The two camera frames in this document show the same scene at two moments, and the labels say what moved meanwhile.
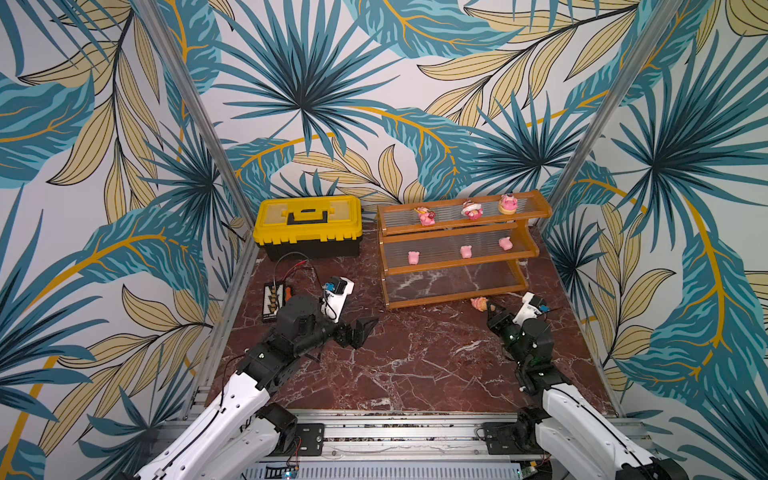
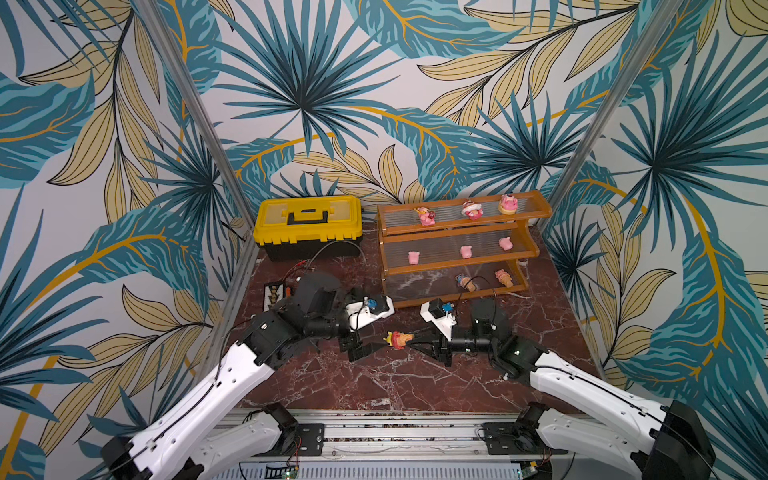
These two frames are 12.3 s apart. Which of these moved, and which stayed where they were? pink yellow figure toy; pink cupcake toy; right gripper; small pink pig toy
Moved: right gripper
Stayed: pink yellow figure toy; pink cupcake toy; small pink pig toy
